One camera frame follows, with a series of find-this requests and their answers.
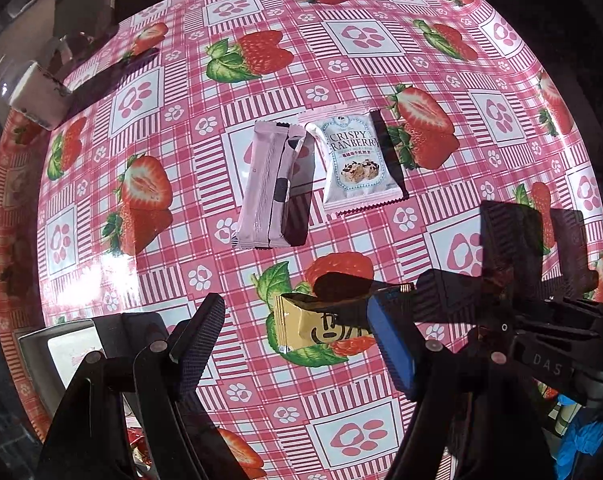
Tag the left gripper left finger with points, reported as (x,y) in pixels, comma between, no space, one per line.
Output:
(195,343)

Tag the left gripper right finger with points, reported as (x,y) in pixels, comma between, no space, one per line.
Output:
(391,322)

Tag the gold snack packet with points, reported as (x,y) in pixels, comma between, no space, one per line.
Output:
(305,322)

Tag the blue gloved hand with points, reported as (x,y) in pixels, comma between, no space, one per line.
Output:
(580,445)

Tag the white storage box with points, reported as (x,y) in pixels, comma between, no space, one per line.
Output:
(53,354)

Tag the pink snack packet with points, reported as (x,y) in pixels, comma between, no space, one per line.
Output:
(264,219)

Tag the pink strawberry tablecloth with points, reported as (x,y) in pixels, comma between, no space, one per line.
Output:
(132,205)

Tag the white tissue box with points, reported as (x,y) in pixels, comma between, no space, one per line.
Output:
(40,97)

